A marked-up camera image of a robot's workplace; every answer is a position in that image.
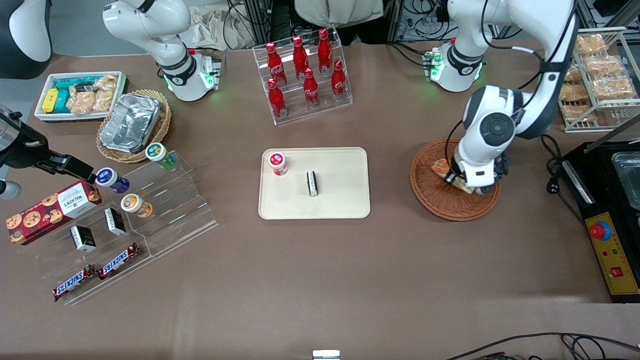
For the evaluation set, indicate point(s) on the clear acrylic stepped display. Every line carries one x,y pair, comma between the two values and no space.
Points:
175,210

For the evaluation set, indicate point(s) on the beige plastic tray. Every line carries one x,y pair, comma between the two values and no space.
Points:
340,200

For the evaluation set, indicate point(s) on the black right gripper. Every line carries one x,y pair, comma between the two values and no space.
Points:
26,150

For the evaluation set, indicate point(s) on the triangle sandwich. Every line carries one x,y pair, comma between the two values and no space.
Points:
441,167

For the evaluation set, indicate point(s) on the light wicker basket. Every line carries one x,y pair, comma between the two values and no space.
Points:
162,125

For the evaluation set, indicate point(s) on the orange lid jar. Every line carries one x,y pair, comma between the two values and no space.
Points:
135,205

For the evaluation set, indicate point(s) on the aluminium foil tray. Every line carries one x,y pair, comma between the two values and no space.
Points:
130,122

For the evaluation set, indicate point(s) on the green lid jar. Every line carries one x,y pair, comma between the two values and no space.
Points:
160,154

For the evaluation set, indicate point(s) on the small black box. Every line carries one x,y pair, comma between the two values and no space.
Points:
83,239
115,221
312,183

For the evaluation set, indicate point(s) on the red Walkers cookie box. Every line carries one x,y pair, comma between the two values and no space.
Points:
50,212

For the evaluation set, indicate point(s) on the purple lid jar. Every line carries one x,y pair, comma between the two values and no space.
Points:
111,180

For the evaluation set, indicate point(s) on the white plastic bin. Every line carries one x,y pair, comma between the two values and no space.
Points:
45,116

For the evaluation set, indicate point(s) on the red lid white jar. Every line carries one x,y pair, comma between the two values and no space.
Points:
278,162

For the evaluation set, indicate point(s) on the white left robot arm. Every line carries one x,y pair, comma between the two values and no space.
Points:
492,127

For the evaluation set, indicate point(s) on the brown wicker basket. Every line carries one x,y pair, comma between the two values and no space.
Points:
435,200

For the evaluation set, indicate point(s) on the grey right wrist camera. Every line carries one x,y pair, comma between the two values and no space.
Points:
9,190

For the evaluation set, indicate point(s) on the clear bag of rice crackers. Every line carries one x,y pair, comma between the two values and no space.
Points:
590,44
602,65
574,93
574,74
614,88
579,112

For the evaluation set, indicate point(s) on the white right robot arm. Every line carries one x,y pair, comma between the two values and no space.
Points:
150,25

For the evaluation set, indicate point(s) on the black machine with yellow panel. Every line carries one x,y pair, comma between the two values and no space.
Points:
595,200

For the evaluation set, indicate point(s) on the small silver device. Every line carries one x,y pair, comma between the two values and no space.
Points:
326,355

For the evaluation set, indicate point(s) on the steel pan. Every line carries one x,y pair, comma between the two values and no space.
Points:
627,180

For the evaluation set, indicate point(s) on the red cola bottle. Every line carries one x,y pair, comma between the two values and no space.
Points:
339,82
311,90
325,50
300,57
275,62
276,100

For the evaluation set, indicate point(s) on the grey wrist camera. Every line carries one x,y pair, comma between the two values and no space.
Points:
9,190
484,190

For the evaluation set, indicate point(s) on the crumpled beige cloth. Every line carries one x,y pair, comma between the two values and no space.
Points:
215,27

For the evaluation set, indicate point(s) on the yellow snack pack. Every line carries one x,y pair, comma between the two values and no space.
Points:
50,100

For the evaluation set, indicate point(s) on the person in white jacket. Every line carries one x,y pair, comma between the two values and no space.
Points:
335,12

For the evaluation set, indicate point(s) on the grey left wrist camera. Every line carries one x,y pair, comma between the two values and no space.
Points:
484,190

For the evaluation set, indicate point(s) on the red emergency stop button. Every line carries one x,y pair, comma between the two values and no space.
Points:
600,231

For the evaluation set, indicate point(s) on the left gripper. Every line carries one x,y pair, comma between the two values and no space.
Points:
454,165

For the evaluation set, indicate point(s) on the Snickers bar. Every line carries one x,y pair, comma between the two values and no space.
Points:
74,283
119,261

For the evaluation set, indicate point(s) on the teal snack pack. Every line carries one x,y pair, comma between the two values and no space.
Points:
64,84

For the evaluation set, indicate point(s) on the clear acrylic bottle rack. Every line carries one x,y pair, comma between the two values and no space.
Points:
320,110

